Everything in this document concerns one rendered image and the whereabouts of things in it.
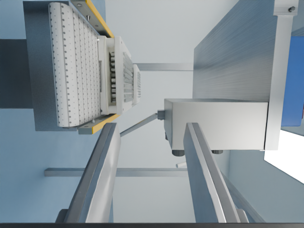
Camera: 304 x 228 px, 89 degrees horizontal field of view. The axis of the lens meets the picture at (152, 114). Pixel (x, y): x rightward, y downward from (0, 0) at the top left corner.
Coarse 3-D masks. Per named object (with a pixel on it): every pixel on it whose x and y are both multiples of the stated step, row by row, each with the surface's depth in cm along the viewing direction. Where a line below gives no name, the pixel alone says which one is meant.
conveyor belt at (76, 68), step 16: (64, 16) 32; (80, 16) 36; (64, 32) 32; (80, 32) 36; (64, 48) 32; (80, 48) 36; (96, 48) 47; (64, 64) 33; (80, 64) 36; (96, 64) 47; (64, 80) 33; (80, 80) 36; (96, 80) 47; (64, 96) 33; (80, 96) 36; (96, 96) 47; (64, 112) 34; (80, 112) 37; (96, 112) 47
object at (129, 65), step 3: (129, 63) 60; (111, 66) 54; (114, 66) 54; (126, 66) 54; (129, 66) 60; (129, 69) 60; (114, 72) 55; (126, 72) 56; (129, 72) 60; (129, 75) 63; (129, 78) 60; (129, 81) 61; (114, 87) 55; (126, 87) 55; (129, 87) 60; (132, 87) 68; (129, 90) 60; (132, 90) 68; (129, 96) 61; (132, 96) 68
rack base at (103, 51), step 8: (104, 40) 48; (104, 48) 48; (112, 48) 56; (104, 56) 48; (104, 64) 49; (104, 72) 49; (112, 72) 56; (104, 80) 49; (104, 88) 49; (112, 88) 56; (104, 96) 50; (104, 104) 50; (112, 104) 56; (104, 112) 50
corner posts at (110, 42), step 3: (108, 39) 48; (111, 39) 48; (108, 42) 48; (111, 42) 48; (108, 45) 48; (111, 45) 48; (111, 105) 52; (114, 105) 52; (111, 108) 51; (114, 108) 51; (111, 111) 51; (114, 111) 51
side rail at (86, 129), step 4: (132, 104) 106; (104, 116) 52; (108, 116) 52; (96, 120) 44; (100, 120) 44; (88, 124) 38; (92, 124) 38; (80, 128) 34; (84, 128) 34; (88, 128) 34; (80, 132) 35; (84, 132) 35; (88, 132) 35
